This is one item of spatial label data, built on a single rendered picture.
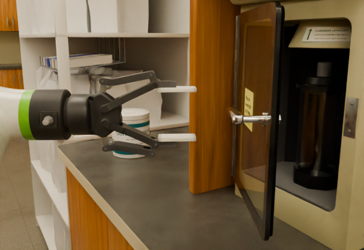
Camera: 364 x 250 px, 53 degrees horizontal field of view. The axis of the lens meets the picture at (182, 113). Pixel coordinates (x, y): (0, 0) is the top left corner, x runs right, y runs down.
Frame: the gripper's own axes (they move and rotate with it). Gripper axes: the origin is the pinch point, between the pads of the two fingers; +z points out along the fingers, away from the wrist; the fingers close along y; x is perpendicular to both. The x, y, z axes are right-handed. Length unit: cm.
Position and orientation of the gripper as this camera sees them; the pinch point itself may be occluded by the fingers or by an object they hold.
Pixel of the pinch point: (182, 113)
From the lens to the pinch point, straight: 66.7
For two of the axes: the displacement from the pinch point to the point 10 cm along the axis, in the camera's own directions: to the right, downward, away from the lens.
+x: -0.4, -2.0, 9.8
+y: 0.0, -9.8, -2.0
